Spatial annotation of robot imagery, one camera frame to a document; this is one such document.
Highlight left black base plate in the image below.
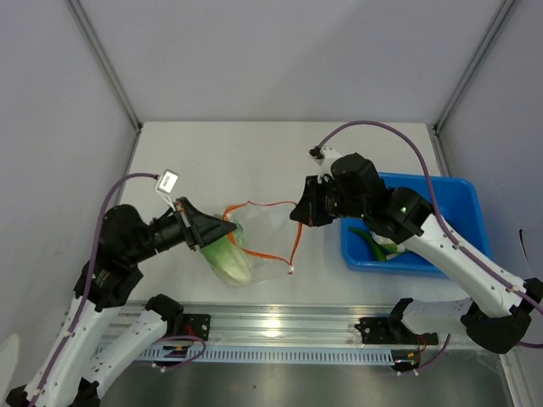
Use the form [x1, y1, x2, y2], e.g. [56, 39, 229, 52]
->
[180, 314, 211, 341]

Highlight white slotted cable duct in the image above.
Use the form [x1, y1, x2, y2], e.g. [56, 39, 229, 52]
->
[136, 345, 395, 366]

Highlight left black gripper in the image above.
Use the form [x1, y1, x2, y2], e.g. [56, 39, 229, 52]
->
[129, 195, 238, 262]

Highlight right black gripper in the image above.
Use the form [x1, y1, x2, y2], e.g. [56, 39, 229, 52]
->
[290, 174, 367, 226]

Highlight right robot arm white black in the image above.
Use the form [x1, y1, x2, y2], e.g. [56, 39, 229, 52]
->
[290, 147, 542, 354]

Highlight blue plastic bin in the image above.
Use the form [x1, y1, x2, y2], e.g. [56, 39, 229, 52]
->
[341, 173, 493, 278]

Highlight clear zip bag orange zipper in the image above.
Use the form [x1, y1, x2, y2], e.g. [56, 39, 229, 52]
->
[216, 201, 303, 286]

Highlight green lettuce head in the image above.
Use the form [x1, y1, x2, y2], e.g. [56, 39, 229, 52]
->
[200, 236, 253, 286]

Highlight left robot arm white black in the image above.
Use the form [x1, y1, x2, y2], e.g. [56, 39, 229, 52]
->
[6, 198, 237, 406]

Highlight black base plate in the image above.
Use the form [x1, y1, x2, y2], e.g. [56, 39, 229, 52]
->
[180, 314, 211, 341]
[354, 317, 439, 345]

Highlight green chili pepper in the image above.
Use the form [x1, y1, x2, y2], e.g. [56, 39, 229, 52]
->
[349, 226, 387, 262]

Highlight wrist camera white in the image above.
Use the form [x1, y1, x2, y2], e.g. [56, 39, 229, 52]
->
[309, 146, 342, 168]
[154, 169, 179, 210]

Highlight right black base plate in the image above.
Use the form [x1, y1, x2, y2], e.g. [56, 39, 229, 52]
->
[354, 317, 439, 345]

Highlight aluminium mounting rail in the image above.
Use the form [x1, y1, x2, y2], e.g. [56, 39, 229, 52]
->
[63, 300, 521, 351]

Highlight white cauliflower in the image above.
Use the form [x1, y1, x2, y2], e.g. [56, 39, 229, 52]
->
[370, 231, 408, 255]

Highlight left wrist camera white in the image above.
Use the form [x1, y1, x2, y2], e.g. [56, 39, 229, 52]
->
[154, 169, 179, 210]

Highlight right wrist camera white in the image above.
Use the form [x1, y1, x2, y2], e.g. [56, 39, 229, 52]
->
[309, 146, 342, 168]

